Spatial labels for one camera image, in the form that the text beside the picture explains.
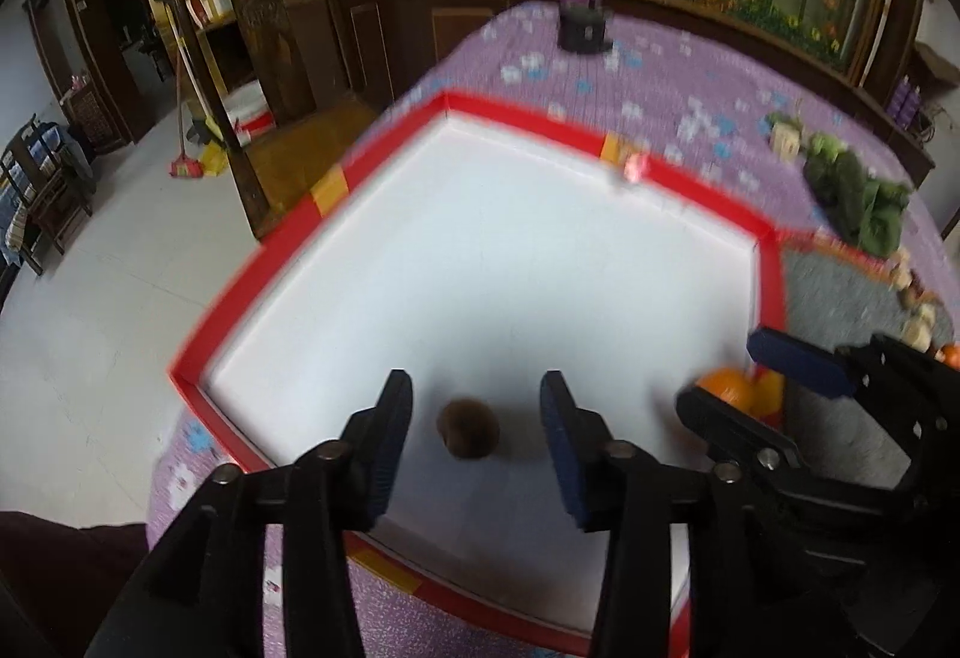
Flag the wicker cabinet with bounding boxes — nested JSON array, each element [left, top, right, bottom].
[[64, 77, 121, 153]]

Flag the purple bottles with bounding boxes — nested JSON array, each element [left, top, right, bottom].
[[889, 77, 923, 127]]

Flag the white plastic bucket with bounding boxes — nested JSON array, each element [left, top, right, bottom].
[[225, 84, 275, 142]]

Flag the brown dried longan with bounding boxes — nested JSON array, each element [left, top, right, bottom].
[[436, 398, 500, 460]]

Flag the red broom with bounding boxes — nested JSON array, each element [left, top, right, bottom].
[[169, 2, 207, 179]]

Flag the red-rimmed white tray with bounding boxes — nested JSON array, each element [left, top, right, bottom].
[[169, 90, 788, 658]]

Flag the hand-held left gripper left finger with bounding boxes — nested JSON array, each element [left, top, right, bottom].
[[82, 369, 415, 658]]

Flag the green leafy plant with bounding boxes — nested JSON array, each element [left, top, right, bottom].
[[802, 133, 912, 258]]

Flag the purple floral tablecloth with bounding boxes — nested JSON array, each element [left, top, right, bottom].
[[146, 0, 960, 658]]

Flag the small beige pot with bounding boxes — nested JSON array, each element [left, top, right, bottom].
[[765, 114, 803, 160]]

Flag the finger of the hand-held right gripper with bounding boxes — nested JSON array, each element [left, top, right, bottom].
[[748, 326, 960, 479], [675, 386, 908, 516]]

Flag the grey felt mat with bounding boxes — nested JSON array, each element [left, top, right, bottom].
[[780, 245, 920, 479]]

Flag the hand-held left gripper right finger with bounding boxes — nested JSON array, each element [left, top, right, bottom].
[[540, 369, 848, 658]]

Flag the wooden chair with blue cloth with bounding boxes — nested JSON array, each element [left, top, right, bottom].
[[0, 114, 95, 277]]

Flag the person's dark trousers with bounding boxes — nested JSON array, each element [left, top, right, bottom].
[[0, 512, 151, 658]]

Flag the carved wooden chair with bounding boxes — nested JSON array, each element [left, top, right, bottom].
[[154, 0, 383, 243]]

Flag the cardboard box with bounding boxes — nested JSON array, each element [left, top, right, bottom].
[[911, 39, 960, 97]]

